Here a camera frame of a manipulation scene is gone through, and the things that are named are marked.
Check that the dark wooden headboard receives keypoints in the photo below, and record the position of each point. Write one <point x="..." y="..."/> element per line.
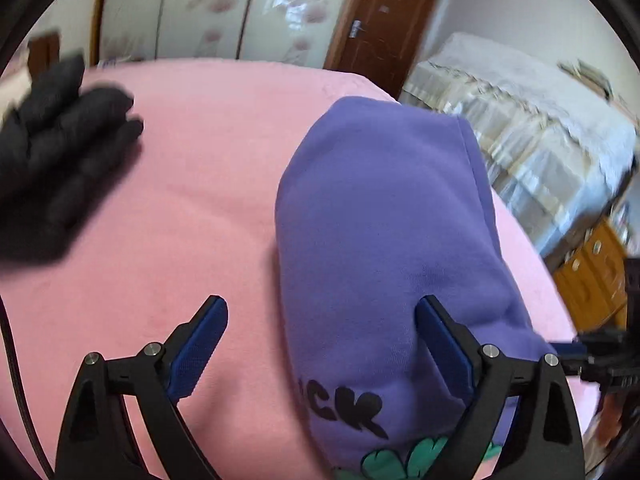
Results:
<point x="43" y="52"/>

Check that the floral sliding wardrobe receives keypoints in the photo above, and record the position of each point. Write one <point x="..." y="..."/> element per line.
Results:
<point x="297" y="32"/>

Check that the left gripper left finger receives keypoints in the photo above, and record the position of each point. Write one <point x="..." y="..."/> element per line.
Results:
<point x="96" y="439"/>

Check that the cream lace covered furniture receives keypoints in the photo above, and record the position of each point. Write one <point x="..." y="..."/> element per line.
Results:
<point x="555" y="153"/>

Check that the stack of books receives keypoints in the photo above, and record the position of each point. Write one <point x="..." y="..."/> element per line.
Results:
<point x="589" y="76"/>

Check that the purple zip hoodie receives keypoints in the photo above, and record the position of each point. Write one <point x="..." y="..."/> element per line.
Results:
<point x="382" y="205"/>

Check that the yellow wooden drawer cabinet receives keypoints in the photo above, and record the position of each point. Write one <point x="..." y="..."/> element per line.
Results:
<point x="591" y="281"/>

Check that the pink bed blanket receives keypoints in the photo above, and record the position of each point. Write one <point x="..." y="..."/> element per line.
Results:
<point x="191" y="217"/>

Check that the brown wooden door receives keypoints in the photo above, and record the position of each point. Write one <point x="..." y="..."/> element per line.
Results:
<point x="379" y="40"/>

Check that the black puffer jacket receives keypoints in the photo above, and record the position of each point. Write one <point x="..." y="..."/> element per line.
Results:
<point x="60" y="150"/>

